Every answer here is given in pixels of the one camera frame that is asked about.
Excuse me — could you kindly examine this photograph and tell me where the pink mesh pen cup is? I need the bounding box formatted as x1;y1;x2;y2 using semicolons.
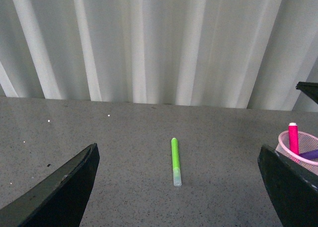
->
276;131;318;175

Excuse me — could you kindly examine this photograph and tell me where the purple marker pen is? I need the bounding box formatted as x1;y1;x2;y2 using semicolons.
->
299;150;318;160

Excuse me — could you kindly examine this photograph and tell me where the white pleated curtain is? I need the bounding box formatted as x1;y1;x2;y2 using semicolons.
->
0;0;318;112

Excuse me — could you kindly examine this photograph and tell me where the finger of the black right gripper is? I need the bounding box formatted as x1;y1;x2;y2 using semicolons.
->
296;81;318;101

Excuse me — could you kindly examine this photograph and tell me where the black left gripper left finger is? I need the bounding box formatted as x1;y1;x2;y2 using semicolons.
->
0;144;100;227

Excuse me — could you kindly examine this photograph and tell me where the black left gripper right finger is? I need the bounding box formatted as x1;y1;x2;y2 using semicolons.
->
257;145;318;227

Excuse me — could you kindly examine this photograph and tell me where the green marker pen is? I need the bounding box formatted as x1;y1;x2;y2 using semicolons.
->
171;138;182;187

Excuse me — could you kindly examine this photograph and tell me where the pink marker pen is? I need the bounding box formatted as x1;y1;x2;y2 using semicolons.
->
288;122;299;155

